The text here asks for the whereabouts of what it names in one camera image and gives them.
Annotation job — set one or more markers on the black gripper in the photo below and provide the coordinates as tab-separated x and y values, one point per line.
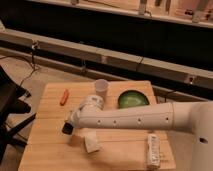
67	128

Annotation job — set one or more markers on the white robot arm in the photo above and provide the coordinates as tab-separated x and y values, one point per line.
191	117

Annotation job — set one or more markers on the white sponge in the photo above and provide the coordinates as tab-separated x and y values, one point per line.
91	142

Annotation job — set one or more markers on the green bowl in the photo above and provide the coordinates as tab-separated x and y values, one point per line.
132	98

